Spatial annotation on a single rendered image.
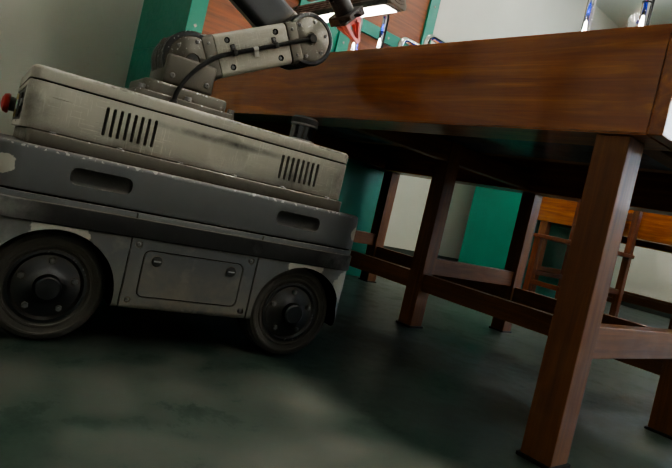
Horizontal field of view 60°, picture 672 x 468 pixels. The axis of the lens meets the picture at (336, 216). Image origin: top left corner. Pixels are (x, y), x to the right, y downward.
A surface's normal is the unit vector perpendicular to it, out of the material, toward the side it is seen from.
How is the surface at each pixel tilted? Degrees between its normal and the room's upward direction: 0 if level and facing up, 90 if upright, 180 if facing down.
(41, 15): 90
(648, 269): 90
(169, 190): 90
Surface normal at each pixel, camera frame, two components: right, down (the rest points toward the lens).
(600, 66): -0.74, -0.16
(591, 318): 0.63, 0.16
